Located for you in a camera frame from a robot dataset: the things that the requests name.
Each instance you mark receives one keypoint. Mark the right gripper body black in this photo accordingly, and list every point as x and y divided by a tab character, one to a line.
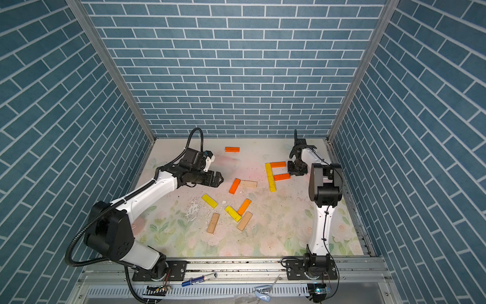
297	169

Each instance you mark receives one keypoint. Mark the small circuit board green led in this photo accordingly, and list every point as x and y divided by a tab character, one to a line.
317	292

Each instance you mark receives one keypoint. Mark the natural wood block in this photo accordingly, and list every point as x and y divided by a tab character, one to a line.
244	221
213	223
245	183

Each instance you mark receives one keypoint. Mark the light orange block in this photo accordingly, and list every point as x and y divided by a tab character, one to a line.
244	207

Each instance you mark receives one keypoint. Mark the blue handled screwdriver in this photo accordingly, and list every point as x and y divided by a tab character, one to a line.
200	279

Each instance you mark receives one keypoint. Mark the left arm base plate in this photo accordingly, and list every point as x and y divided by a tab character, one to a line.
159	270

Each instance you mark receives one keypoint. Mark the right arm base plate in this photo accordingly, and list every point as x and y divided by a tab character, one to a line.
309	270

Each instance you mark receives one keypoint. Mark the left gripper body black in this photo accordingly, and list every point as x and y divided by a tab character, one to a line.
205	178

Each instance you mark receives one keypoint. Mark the yellow block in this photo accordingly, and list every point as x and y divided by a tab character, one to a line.
272	184
211	202
234	214
268	168

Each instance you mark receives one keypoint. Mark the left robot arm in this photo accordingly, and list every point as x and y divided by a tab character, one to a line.
111	235

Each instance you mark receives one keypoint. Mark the wire connector bundle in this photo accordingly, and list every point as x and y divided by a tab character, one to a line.
157	291

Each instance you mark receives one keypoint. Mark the aluminium front rail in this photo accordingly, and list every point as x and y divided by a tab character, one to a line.
234	270

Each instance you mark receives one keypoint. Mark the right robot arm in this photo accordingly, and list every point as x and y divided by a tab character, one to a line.
325	191

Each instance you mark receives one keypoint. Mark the clear tape scraps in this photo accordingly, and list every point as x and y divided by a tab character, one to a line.
260	294

